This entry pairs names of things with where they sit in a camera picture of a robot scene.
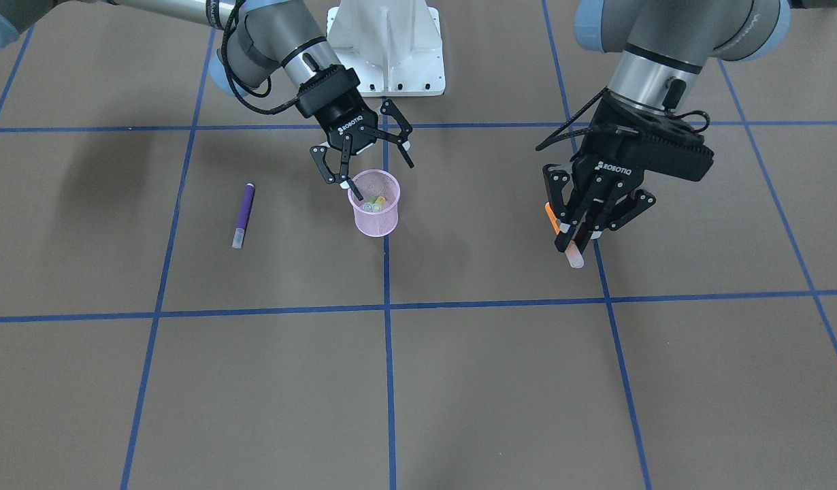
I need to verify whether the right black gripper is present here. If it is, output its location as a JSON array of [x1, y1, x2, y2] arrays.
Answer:
[[293, 65, 415, 199]]

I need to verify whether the green highlighter pen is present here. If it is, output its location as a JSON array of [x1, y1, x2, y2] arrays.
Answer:
[[362, 196, 378, 213]]

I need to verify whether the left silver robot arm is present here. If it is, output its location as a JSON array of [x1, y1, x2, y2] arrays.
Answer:
[[537, 1, 791, 269]]

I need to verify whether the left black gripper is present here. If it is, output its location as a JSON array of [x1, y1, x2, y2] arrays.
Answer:
[[536, 88, 715, 249]]

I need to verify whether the pink mesh pen holder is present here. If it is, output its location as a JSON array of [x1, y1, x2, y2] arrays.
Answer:
[[345, 169, 400, 237]]

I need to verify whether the purple highlighter pen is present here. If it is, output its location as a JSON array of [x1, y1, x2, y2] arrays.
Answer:
[[231, 182, 256, 249]]

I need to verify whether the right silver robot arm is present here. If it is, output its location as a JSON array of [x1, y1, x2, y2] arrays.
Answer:
[[51, 1, 413, 191]]

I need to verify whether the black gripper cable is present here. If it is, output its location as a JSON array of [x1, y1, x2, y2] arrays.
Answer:
[[536, 87, 712, 153]]

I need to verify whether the orange highlighter pen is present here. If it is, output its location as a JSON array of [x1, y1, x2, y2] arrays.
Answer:
[[545, 202, 585, 269]]

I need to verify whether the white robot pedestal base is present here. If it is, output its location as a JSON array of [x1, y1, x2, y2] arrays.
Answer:
[[326, 1, 446, 97]]

